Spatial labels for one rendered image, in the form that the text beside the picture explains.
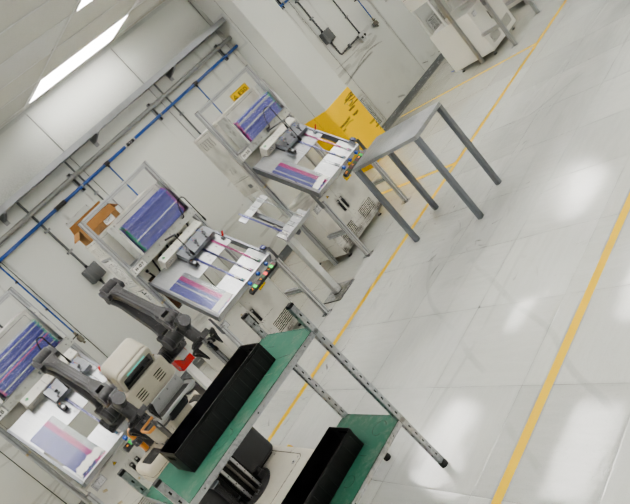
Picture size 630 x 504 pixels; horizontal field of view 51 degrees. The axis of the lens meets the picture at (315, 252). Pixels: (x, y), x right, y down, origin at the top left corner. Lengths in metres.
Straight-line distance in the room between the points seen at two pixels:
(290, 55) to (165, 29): 1.43
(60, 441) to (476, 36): 6.35
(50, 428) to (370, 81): 6.24
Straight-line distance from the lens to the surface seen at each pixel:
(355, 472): 3.08
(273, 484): 3.69
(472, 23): 8.48
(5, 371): 5.05
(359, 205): 6.34
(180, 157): 7.42
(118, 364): 3.22
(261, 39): 7.90
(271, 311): 5.60
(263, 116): 6.21
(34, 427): 5.02
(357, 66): 9.24
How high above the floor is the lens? 1.95
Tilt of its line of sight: 16 degrees down
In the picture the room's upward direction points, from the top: 43 degrees counter-clockwise
